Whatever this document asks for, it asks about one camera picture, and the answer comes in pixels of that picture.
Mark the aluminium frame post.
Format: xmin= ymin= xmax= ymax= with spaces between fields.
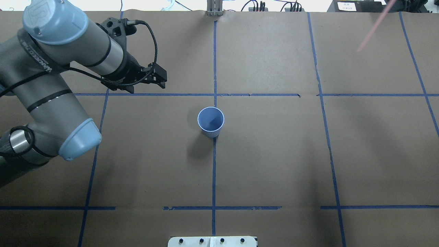
xmin=206 ymin=0 xmax=224 ymax=16

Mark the blue ribbed plastic cup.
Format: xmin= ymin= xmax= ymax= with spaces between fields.
xmin=197 ymin=107 xmax=225 ymax=139

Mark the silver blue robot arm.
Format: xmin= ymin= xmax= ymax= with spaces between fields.
xmin=1 ymin=0 xmax=167 ymax=187

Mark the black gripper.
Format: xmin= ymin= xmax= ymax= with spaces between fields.
xmin=100 ymin=55 xmax=167 ymax=93

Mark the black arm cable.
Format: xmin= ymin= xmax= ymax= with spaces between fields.
xmin=0 ymin=20 xmax=158 ymax=158

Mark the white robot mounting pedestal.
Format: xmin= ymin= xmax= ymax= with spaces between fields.
xmin=167 ymin=236 xmax=258 ymax=247

